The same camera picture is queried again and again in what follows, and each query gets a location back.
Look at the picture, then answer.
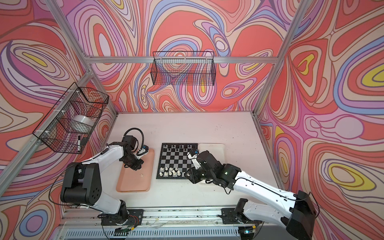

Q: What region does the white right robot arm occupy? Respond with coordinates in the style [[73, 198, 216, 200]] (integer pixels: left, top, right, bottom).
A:
[[185, 150, 320, 240]]

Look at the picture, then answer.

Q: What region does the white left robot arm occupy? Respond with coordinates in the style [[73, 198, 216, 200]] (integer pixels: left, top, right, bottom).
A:
[[60, 142, 149, 225]]

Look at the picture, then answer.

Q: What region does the black white chess board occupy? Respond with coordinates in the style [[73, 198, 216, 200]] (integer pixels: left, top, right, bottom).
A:
[[156, 143, 198, 180]]

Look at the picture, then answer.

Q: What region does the pink plastic tray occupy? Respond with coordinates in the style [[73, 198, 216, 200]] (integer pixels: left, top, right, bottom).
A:
[[116, 149, 155, 193]]

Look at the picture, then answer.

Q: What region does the white plastic tray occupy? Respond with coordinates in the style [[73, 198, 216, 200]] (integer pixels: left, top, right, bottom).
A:
[[198, 143, 228, 167]]

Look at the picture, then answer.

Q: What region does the black marker in basket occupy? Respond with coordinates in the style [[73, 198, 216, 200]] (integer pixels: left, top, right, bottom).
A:
[[77, 135, 82, 153]]

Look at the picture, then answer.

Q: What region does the white roll in basket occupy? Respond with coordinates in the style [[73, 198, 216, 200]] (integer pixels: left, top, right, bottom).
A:
[[70, 115, 95, 134]]

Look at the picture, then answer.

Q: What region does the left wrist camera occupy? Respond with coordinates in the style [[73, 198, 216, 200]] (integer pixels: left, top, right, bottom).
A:
[[122, 135, 138, 151]]

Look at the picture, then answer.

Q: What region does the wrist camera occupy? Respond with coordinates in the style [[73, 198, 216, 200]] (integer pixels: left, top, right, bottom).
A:
[[187, 149, 199, 159], [122, 135, 138, 151]]

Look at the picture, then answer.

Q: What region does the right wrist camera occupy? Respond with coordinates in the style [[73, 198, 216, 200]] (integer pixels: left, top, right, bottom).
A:
[[187, 149, 199, 159]]

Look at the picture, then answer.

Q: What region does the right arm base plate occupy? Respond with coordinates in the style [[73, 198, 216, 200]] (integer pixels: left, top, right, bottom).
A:
[[219, 208, 263, 226]]

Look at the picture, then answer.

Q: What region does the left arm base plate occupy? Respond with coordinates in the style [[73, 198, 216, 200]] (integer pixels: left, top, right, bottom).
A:
[[98, 209, 144, 227]]

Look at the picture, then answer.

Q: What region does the black wire basket left wall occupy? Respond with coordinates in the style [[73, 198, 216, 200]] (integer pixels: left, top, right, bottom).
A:
[[33, 83, 109, 154]]

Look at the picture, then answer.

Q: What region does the black wire basket wall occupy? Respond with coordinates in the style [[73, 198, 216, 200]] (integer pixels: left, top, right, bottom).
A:
[[33, 83, 109, 154], [151, 51, 216, 86]]

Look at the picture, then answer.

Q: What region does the black wire basket back wall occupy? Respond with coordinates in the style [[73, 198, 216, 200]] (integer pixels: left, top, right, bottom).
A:
[[151, 51, 216, 86]]

